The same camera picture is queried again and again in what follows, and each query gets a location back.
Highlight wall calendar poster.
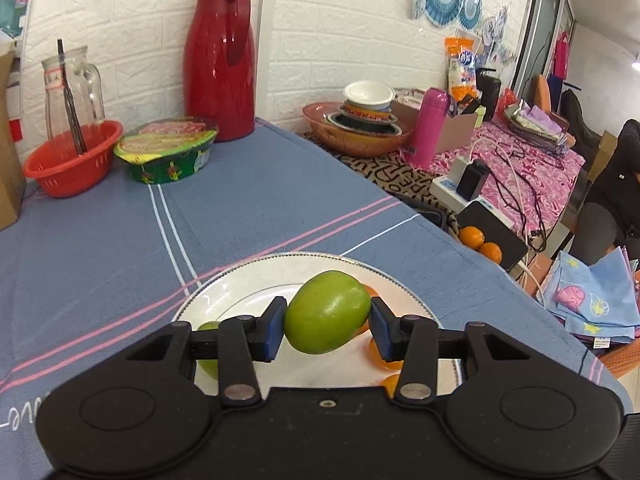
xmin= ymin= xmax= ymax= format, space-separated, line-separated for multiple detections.
xmin=0 ymin=0 xmax=39 ymax=41

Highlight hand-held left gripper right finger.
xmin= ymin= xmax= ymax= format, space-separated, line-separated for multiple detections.
xmin=370 ymin=297 xmax=539 ymax=404

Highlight glass pitcher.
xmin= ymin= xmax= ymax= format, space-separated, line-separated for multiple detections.
xmin=41 ymin=46 xmax=106 ymax=142

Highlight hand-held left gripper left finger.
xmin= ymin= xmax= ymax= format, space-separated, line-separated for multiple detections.
xmin=125 ymin=297 xmax=289 ymax=409

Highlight green instant noodle bowl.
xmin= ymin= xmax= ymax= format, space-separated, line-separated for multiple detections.
xmin=113 ymin=116 xmax=220 ymax=185

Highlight stack of folded cloths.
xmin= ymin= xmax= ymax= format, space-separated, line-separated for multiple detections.
xmin=509 ymin=101 xmax=569 ymax=145

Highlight red plastic basket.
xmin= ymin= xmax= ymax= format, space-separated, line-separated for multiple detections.
xmin=23 ymin=120 xmax=124 ymax=199

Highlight orange snack packet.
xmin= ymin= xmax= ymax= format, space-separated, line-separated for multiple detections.
xmin=445 ymin=36 xmax=482 ymax=102

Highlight white plate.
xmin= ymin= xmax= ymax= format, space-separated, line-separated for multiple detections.
xmin=171 ymin=252 xmax=463 ymax=401

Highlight white power strip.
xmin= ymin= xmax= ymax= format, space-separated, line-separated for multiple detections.
xmin=430 ymin=172 xmax=517 ymax=227

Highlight blue striped tablecloth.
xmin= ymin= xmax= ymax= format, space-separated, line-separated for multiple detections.
xmin=0 ymin=117 xmax=633 ymax=480

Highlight light blue printed cloth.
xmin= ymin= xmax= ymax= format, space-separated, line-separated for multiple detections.
xmin=542 ymin=246 xmax=640 ymax=344

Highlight dark chopsticks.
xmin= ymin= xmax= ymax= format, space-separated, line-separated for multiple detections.
xmin=56 ymin=39 xmax=87 ymax=155

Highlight brown cardboard box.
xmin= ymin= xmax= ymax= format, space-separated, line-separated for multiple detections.
xmin=0 ymin=50 xmax=27 ymax=232

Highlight pink thermos bottle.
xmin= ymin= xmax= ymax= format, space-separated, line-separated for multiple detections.
xmin=406 ymin=87 xmax=449 ymax=171

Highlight orange chair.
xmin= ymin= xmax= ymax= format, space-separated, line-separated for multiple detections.
xmin=531 ymin=74 xmax=557 ymax=117

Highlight stack of patterned bowls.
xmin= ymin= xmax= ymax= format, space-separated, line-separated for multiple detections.
xmin=324 ymin=101 xmax=401 ymax=137

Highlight black charger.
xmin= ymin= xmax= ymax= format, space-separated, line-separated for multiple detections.
xmin=456 ymin=160 xmax=491 ymax=201

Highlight brown black patterned cloth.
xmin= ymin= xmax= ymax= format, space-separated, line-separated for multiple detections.
xmin=305 ymin=132 xmax=451 ymax=212

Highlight small open cardboard box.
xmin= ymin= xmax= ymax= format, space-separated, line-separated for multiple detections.
xmin=390 ymin=99 xmax=482 ymax=154

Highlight green mango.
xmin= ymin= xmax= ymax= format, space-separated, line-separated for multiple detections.
xmin=196 ymin=321 xmax=221 ymax=381
xmin=283 ymin=270 xmax=372 ymax=355

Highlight hanging bags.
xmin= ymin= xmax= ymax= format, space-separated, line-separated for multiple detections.
xmin=546 ymin=30 xmax=572 ymax=95

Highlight white paper bowl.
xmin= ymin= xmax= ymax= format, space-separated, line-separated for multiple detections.
xmin=343 ymin=80 xmax=396 ymax=111

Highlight red thermos jug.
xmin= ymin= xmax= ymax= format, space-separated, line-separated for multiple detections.
xmin=183 ymin=0 xmax=257 ymax=142

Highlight pink printed cloth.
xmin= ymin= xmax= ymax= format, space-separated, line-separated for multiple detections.
xmin=430 ymin=120 xmax=586 ymax=256

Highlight black speaker box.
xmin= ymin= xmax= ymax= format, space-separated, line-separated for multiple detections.
xmin=475 ymin=71 xmax=503 ymax=121

